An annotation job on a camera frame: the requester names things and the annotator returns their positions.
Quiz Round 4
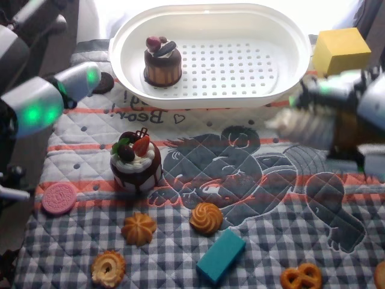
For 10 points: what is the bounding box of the toy ice cream cone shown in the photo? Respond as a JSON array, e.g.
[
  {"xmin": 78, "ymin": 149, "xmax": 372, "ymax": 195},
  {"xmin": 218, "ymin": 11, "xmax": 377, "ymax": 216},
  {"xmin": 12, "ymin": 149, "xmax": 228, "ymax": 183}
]
[{"xmin": 264, "ymin": 107, "xmax": 362, "ymax": 151}]

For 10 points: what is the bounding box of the dark chocolate sandwich cookie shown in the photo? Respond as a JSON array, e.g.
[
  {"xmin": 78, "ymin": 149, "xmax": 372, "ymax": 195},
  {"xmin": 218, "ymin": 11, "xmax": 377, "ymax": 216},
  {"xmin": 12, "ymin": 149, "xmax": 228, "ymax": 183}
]
[{"xmin": 91, "ymin": 71, "xmax": 116, "ymax": 95}]

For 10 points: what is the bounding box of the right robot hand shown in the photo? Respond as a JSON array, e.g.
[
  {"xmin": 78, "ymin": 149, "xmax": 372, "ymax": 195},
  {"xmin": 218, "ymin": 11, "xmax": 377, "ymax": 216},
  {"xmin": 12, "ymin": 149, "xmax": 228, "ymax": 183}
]
[{"xmin": 289, "ymin": 67, "xmax": 385, "ymax": 177}]

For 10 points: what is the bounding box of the white perforated plastic basket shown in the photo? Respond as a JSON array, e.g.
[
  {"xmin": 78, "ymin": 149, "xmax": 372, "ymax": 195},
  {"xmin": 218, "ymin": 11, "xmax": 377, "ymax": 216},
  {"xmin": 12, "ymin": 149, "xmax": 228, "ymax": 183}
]
[{"xmin": 108, "ymin": 2, "xmax": 313, "ymax": 109}]

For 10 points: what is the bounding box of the grey quilt with bear print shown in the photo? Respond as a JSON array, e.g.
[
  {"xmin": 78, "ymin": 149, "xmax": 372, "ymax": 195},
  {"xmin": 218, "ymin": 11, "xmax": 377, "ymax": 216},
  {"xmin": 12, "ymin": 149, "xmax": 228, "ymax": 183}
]
[{"xmin": 11, "ymin": 34, "xmax": 385, "ymax": 289}]

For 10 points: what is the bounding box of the round orange biscuit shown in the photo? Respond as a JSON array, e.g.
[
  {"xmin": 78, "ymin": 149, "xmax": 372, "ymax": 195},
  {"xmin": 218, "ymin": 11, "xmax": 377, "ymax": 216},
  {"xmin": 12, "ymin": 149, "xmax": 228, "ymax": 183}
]
[{"xmin": 374, "ymin": 260, "xmax": 385, "ymax": 289}]

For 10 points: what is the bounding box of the ring butter cookie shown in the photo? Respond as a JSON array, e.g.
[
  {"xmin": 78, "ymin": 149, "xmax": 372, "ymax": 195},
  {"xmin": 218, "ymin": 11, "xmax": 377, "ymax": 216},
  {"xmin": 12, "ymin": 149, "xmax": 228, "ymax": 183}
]
[{"xmin": 90, "ymin": 250, "xmax": 126, "ymax": 288}]

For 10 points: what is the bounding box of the pretzel cookie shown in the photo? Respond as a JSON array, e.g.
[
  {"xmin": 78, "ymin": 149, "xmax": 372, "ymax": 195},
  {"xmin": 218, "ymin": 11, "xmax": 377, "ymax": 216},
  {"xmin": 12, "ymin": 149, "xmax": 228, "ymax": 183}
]
[{"xmin": 280, "ymin": 263, "xmax": 322, "ymax": 289}]

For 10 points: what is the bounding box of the teal block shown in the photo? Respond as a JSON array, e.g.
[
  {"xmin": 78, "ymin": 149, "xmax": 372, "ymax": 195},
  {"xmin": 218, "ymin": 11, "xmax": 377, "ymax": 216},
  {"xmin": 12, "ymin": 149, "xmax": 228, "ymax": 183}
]
[{"xmin": 196, "ymin": 228, "xmax": 247, "ymax": 285}]

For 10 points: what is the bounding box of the yellow block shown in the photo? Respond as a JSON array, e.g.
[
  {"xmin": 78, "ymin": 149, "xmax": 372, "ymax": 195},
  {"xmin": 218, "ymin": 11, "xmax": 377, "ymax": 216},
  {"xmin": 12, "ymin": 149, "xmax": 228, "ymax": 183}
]
[{"xmin": 312, "ymin": 27, "xmax": 372, "ymax": 78}]

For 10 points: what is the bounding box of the white cream strawberry cake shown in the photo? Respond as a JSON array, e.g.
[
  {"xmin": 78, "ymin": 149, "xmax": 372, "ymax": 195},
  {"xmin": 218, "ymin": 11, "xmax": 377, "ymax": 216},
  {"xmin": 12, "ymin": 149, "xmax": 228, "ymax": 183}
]
[{"xmin": 109, "ymin": 126, "xmax": 164, "ymax": 193}]

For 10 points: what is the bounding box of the chocolate cake with cherry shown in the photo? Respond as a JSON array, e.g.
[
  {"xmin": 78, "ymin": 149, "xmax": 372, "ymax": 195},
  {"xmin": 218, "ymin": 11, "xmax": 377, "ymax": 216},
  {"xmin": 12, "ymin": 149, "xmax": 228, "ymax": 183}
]
[{"xmin": 143, "ymin": 35, "xmax": 183, "ymax": 88}]

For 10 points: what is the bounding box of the swirl butter cookie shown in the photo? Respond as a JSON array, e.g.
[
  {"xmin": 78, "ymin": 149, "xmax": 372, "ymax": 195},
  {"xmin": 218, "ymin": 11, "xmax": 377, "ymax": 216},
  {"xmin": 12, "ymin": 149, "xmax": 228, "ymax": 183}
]
[
  {"xmin": 189, "ymin": 202, "xmax": 224, "ymax": 237},
  {"xmin": 120, "ymin": 212, "xmax": 158, "ymax": 247}
]

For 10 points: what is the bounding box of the pink sandwich cookie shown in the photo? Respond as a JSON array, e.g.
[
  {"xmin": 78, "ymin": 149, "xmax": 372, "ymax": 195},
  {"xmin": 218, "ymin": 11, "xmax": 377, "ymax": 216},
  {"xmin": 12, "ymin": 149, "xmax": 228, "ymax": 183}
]
[{"xmin": 41, "ymin": 182, "xmax": 78, "ymax": 215}]

